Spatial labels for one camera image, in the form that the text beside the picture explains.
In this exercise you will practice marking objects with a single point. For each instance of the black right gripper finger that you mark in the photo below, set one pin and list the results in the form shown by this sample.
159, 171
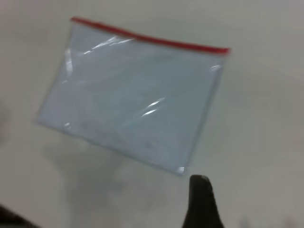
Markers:
202, 204

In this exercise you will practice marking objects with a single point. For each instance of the clear bag with red zipper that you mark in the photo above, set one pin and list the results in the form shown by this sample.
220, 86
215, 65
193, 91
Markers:
133, 95

